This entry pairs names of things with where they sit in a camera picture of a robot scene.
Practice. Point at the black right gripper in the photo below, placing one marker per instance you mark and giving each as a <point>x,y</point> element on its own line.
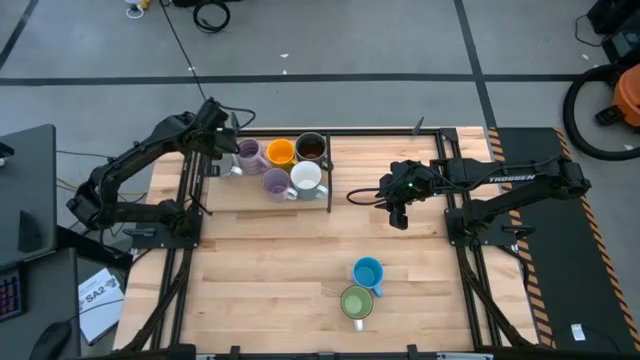
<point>407,182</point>

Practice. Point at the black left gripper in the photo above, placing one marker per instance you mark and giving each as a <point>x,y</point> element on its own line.
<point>217,130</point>

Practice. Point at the orange mug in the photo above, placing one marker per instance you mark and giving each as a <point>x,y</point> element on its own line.
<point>280,152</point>

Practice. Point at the dark grey mug brown inside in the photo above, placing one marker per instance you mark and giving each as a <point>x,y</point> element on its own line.
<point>311,147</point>

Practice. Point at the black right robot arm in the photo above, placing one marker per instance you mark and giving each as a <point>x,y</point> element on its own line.
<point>510,177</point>

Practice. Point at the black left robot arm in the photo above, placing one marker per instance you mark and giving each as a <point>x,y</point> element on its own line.
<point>135,162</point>

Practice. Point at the white printed booklet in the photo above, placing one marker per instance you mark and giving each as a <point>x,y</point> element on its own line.
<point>100,305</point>

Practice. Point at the dark grey desk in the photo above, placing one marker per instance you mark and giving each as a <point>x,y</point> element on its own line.
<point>30,175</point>

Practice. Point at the orange black vacuum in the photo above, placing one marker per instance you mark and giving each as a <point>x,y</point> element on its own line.
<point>568,112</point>

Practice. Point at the black hazard-striped floor mat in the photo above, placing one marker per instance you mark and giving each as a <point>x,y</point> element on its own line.
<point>575,290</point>

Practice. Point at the white label sticker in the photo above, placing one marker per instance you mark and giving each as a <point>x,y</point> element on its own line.
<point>578,332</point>

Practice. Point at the black computer mouse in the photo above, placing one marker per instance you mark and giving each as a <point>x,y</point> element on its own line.
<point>50,342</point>

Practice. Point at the black keyboard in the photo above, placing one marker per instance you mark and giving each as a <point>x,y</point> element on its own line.
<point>10,295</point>

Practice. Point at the orange shop vacuum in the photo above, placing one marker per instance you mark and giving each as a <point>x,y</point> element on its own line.
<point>629,95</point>

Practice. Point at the black floor equipment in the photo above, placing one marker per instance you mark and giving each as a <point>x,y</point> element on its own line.
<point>620,30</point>

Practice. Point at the black shelf end post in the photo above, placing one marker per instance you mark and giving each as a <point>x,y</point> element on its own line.
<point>328,192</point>

